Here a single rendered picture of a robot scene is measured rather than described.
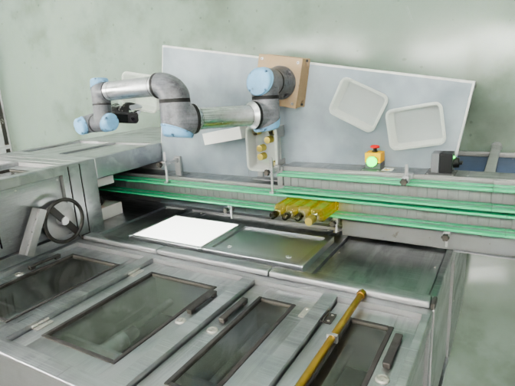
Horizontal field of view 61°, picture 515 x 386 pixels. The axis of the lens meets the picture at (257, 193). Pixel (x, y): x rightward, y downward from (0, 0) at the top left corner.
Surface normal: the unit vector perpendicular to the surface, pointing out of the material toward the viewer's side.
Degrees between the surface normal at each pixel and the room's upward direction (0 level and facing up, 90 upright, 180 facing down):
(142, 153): 90
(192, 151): 0
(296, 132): 0
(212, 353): 90
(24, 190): 90
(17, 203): 89
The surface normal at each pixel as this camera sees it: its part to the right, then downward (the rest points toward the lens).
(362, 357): -0.05, -0.96
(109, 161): 0.87, 0.08
